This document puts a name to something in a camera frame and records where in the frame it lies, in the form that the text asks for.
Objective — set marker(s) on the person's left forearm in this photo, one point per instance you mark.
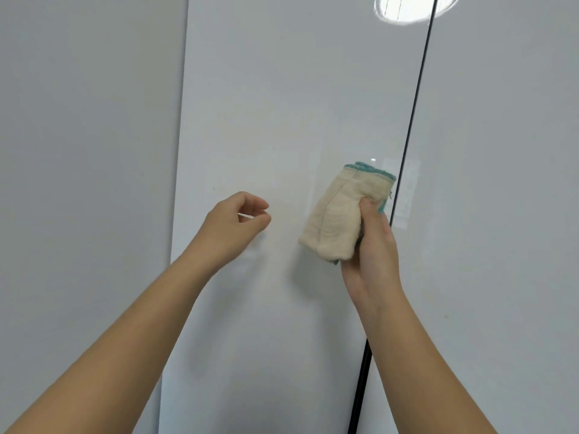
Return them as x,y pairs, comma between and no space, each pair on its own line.
113,357

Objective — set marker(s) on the person's right forearm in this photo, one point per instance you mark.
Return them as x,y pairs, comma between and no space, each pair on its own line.
416,370

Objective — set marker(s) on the beige cloth with teal edge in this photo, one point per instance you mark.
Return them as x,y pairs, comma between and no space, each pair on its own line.
334,216

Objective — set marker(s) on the person's left hand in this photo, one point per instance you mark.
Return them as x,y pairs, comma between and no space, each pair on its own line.
226,235

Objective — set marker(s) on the person's right hand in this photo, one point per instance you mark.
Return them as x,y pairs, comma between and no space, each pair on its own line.
375,262

